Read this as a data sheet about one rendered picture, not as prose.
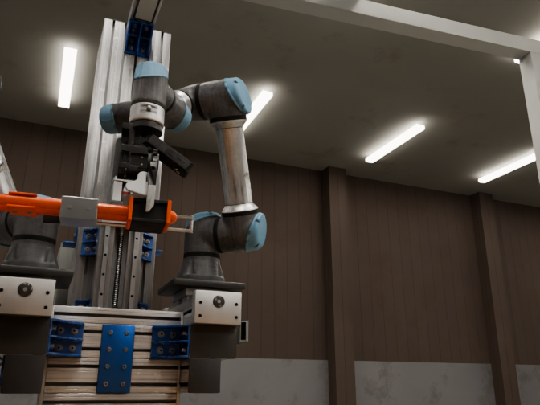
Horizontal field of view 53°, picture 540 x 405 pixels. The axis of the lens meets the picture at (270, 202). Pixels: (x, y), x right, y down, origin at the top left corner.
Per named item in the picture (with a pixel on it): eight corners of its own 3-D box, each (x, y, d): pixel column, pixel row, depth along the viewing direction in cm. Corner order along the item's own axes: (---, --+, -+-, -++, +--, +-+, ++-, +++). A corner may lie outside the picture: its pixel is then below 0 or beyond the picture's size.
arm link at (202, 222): (192, 260, 181) (194, 222, 185) (230, 258, 177) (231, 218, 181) (176, 252, 170) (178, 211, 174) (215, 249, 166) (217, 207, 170)
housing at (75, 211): (59, 216, 104) (61, 194, 106) (60, 226, 110) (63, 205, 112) (96, 219, 106) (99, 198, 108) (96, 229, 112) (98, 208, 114)
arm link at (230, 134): (228, 249, 180) (207, 84, 176) (272, 246, 176) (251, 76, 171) (215, 257, 169) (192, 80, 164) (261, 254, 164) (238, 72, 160)
